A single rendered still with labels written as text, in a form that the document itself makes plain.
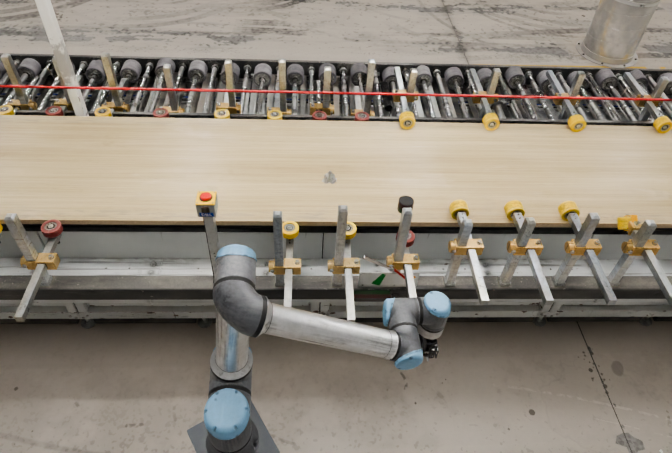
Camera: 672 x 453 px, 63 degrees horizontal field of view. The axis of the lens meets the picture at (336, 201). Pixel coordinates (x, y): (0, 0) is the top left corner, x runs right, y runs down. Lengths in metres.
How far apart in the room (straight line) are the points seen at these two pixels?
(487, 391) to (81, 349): 2.14
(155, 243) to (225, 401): 0.93
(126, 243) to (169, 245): 0.19
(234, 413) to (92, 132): 1.66
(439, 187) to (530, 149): 0.60
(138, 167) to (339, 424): 1.57
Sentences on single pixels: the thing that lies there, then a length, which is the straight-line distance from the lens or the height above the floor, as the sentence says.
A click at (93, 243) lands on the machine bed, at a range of 2.71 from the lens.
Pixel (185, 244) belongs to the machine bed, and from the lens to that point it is 2.60.
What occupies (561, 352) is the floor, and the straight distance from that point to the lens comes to 3.36.
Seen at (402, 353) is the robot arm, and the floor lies 1.18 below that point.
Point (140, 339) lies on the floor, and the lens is 3.22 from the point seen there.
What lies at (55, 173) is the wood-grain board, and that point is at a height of 0.90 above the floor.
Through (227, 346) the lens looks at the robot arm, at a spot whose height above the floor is 1.06.
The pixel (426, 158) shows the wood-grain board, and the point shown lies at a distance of 2.77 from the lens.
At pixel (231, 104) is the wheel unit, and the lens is 3.11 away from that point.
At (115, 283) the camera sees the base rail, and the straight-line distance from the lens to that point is 2.56.
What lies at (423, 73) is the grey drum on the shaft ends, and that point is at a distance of 3.51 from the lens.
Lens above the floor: 2.66
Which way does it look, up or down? 45 degrees down
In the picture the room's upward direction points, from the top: 4 degrees clockwise
